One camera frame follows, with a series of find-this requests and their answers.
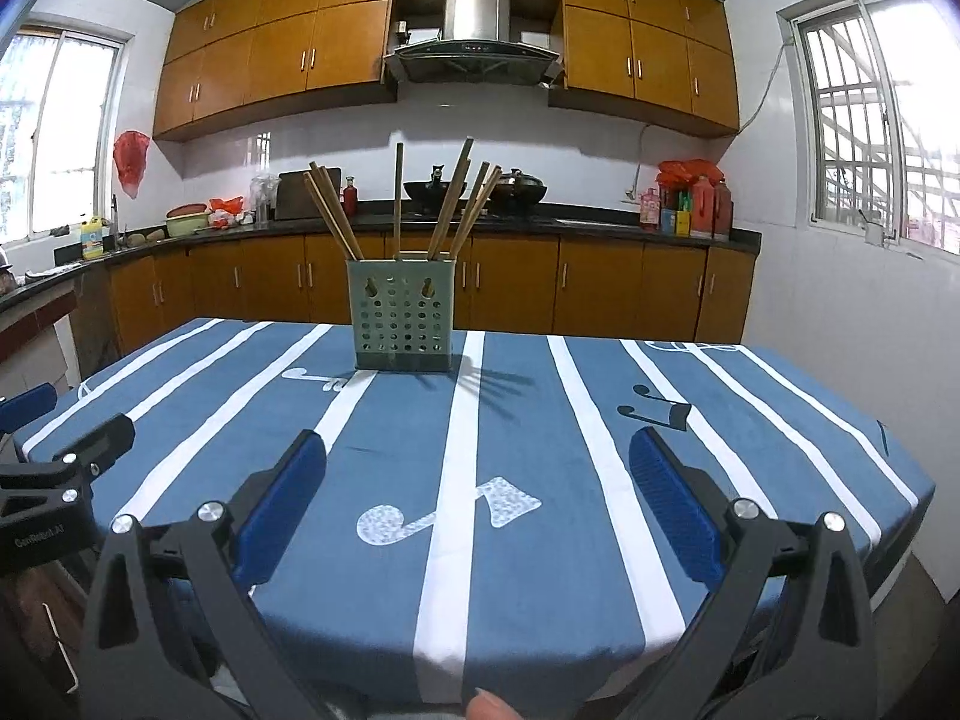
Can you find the person right hand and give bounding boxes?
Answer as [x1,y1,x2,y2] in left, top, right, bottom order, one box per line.
[466,688,523,720]

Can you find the blue white striped tablecloth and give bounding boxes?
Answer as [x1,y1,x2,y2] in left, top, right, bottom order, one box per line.
[14,319,934,715]

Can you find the lower wooden base cabinets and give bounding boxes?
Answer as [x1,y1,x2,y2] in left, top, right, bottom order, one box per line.
[104,229,760,358]

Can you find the green perforated utensil holder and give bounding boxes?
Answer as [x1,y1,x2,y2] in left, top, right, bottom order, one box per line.
[347,257,454,372]

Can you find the yellow detergent bottle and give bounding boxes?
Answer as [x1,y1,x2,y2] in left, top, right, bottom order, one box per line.
[80,216,104,262]

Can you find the orange bag on counter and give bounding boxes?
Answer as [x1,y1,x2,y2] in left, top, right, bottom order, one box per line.
[206,197,256,229]

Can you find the green basin with red lid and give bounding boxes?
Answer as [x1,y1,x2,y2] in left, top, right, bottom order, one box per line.
[164,203,210,239]

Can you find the dark cutting board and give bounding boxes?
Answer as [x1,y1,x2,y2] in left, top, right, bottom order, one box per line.
[275,171,320,221]

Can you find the black countertop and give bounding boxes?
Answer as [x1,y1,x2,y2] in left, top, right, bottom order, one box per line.
[0,200,763,313]

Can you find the pink bottle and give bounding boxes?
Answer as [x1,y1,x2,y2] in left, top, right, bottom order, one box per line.
[638,187,661,231]

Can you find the red sauce bottle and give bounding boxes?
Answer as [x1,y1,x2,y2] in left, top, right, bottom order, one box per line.
[342,176,358,218]

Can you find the red bag on counter right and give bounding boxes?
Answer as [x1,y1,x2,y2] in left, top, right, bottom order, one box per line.
[656,158,726,188]

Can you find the left black wok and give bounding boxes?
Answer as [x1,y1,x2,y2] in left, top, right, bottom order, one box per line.
[404,164,449,216]

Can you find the right black lidded wok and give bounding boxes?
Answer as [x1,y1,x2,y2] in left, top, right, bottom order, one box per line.
[487,167,547,218]

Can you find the red plastic bag hanging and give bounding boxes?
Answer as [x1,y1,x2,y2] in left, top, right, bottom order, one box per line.
[112,130,151,200]

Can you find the left window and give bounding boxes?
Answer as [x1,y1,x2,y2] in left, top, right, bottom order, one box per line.
[2,26,122,244]

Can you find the barred window right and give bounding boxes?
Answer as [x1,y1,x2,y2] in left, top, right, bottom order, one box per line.
[791,0,958,257]

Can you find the steel range hood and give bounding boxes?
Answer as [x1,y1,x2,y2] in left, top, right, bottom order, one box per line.
[384,0,563,88]

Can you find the wall power cable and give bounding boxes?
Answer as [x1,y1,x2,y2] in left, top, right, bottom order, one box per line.
[621,40,796,205]

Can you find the upper wooden wall cabinets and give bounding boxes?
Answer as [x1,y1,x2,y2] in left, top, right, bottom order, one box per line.
[153,0,740,142]

